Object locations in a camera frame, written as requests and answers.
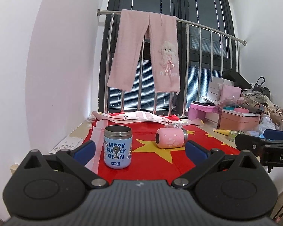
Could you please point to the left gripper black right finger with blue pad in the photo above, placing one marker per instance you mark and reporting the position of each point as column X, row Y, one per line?
column 205, row 161

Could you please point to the black bag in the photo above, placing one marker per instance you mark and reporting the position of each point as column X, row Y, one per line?
column 240, row 81

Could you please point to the pink white folded cloth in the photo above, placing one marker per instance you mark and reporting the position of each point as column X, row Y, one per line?
column 144, row 116

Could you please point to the blue cartoon steel cup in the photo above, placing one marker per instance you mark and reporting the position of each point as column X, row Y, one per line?
column 117, row 146

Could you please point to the sticker sheet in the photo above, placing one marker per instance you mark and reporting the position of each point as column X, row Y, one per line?
column 67, row 143

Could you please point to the pink fleece pants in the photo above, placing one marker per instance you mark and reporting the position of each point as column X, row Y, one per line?
column 158, row 32

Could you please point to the pink steel cup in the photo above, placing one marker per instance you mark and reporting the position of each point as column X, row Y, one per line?
column 167, row 138

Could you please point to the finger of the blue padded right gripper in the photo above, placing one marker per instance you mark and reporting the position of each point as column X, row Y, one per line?
column 273, row 134

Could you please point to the red flag cloth yellow stars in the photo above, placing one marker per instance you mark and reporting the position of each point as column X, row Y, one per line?
column 148, row 161

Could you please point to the patterned cloth pile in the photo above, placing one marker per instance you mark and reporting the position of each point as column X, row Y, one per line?
column 260, row 101

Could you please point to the steel window railing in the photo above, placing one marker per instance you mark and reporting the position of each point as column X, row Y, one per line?
column 193, row 48

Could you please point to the pink storage box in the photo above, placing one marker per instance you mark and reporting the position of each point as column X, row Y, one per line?
column 197, row 111

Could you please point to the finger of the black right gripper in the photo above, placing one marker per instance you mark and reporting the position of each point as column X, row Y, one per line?
column 255, row 144

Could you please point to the white stacked boxes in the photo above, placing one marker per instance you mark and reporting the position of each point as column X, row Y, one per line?
column 215, row 87

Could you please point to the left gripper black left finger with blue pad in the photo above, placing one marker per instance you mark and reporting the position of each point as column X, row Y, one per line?
column 74, row 161

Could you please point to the pink lidded box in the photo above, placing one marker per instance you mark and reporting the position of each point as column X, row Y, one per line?
column 237, row 121

